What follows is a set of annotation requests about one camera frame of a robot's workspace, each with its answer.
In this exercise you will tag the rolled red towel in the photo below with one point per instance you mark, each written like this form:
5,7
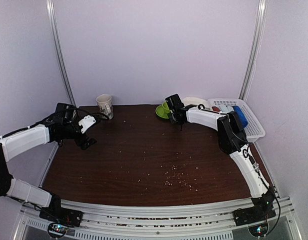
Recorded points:
216,109

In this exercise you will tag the aluminium front rail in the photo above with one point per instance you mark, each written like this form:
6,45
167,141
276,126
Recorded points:
212,221

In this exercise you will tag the patterned ceramic mug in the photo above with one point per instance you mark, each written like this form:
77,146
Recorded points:
104,103

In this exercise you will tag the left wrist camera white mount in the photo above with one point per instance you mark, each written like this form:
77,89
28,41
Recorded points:
86,122

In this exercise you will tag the green saucer plate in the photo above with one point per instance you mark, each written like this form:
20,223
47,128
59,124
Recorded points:
162,112

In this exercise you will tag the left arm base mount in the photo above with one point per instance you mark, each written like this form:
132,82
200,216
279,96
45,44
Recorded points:
68,217

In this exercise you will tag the white plastic basket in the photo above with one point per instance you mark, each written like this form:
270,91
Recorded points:
254,129

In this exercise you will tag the rolled light blue towel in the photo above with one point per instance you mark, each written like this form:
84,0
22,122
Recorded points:
225,108

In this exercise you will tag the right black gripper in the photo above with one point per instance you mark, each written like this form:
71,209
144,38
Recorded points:
173,121

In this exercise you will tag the white cream towel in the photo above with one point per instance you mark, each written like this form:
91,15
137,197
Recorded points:
195,101

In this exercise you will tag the green cup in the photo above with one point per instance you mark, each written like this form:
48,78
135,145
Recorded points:
165,107

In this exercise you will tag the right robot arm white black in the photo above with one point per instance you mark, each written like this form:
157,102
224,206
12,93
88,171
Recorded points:
232,141

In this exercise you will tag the aluminium frame post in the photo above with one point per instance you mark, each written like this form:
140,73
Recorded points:
255,47
59,53

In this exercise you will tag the left aluminium frame post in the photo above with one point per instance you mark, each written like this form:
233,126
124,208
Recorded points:
59,53

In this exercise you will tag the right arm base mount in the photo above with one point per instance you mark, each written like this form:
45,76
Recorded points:
245,216

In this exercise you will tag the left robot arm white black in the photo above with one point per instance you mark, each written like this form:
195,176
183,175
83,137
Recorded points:
66,123

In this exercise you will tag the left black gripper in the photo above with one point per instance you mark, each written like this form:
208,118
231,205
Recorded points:
79,142

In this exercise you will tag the right aluminium frame post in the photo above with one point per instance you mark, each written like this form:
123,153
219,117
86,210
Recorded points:
255,47

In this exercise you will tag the rolled dark blue towel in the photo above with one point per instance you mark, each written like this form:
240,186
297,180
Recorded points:
241,116

